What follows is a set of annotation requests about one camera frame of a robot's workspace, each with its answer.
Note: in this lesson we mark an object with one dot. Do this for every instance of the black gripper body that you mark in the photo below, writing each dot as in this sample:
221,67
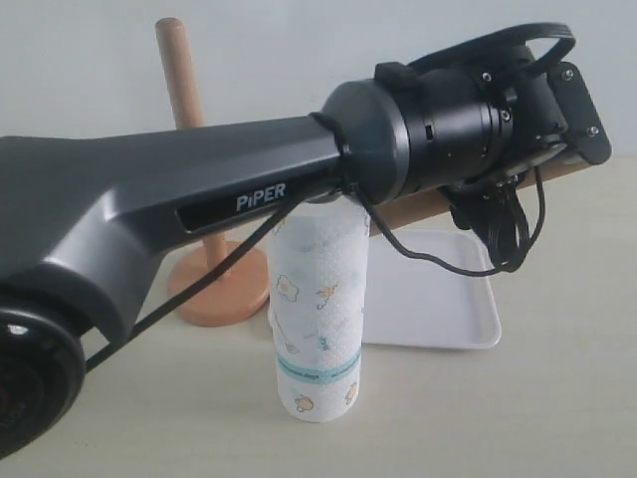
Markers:
531,127

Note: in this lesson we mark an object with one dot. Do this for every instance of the brown cardboard tube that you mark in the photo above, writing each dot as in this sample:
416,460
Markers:
426,204

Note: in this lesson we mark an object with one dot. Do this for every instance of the printed paper towel roll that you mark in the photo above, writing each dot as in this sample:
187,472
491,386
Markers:
317,262

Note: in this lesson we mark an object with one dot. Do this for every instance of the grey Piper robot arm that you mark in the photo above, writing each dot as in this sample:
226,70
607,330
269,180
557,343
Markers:
86,222

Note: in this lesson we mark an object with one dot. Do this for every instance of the wooden paper towel holder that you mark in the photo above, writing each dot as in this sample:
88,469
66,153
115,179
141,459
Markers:
244,289

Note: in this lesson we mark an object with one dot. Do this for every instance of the white plastic tray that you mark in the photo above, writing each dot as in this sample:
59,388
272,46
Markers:
410,303

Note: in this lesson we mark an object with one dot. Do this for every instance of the wrist camera with black bracket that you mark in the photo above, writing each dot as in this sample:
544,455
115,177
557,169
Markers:
585,135

